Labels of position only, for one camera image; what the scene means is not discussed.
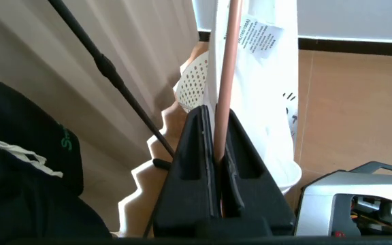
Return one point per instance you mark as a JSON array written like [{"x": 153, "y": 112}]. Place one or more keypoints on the white garment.
[{"x": 267, "y": 102}]

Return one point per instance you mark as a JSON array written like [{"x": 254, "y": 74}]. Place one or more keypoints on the beige curtain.
[{"x": 46, "y": 51}]

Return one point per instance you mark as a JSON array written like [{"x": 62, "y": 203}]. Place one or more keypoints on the pink clothes hanger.
[{"x": 228, "y": 68}]

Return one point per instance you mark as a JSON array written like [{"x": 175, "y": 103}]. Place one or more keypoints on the black clothes rack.
[{"x": 107, "y": 68}]

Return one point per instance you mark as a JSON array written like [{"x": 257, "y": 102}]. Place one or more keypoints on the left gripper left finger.
[{"x": 185, "y": 197}]

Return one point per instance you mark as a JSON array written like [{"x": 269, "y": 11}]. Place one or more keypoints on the white laundry basket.
[{"x": 192, "y": 85}]

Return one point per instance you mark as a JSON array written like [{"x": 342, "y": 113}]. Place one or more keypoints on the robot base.
[{"x": 322, "y": 204}]

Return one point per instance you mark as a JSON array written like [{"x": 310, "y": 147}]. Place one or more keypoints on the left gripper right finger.
[{"x": 260, "y": 204}]

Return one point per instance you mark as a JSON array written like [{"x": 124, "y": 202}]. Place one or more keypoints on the black shorts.
[{"x": 19, "y": 204}]

